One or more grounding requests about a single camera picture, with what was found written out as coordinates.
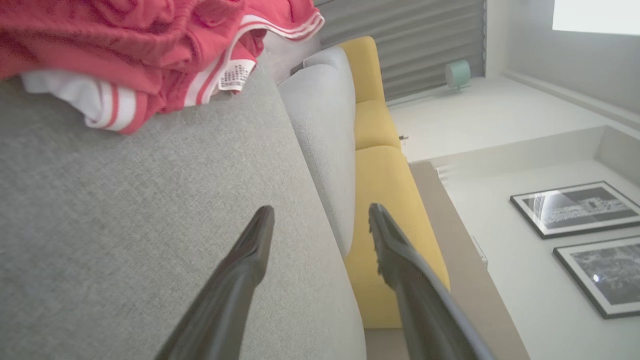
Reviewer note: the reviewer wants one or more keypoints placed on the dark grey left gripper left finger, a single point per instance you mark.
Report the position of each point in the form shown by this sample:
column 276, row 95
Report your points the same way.
column 225, row 300

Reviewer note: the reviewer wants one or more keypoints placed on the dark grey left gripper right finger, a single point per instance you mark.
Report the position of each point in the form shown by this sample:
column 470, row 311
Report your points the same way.
column 425, row 310

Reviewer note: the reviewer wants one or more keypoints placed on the red white basketball jersey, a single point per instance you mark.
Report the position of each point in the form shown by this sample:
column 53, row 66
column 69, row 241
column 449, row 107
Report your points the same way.
column 200, row 60

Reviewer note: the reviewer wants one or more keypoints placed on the yellow sofa backrest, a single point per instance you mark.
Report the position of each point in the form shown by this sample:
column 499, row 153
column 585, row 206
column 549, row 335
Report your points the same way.
column 385, row 200

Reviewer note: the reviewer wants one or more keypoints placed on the large grey sofa seat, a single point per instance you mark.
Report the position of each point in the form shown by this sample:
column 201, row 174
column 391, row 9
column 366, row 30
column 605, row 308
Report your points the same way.
column 125, row 210

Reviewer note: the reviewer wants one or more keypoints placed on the black framed picture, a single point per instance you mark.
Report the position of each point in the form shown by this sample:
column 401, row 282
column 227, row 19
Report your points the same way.
column 575, row 207
column 605, row 275

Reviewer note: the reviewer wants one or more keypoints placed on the small grey sofa seat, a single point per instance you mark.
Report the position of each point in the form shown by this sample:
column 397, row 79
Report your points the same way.
column 325, row 140

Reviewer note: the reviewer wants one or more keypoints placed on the round mint green fan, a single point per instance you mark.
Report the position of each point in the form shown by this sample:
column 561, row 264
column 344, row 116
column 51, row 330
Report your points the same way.
column 457, row 74

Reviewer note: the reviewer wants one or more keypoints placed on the grey window blinds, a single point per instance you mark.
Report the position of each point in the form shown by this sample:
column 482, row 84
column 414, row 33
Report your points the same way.
column 410, row 40

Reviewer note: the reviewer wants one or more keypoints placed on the bright white light panel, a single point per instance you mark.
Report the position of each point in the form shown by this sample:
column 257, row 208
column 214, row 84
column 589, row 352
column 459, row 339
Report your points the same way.
column 595, row 15

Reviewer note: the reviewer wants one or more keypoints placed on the beige wall panel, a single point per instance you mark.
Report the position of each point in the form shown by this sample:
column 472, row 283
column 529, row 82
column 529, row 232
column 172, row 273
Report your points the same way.
column 465, row 280

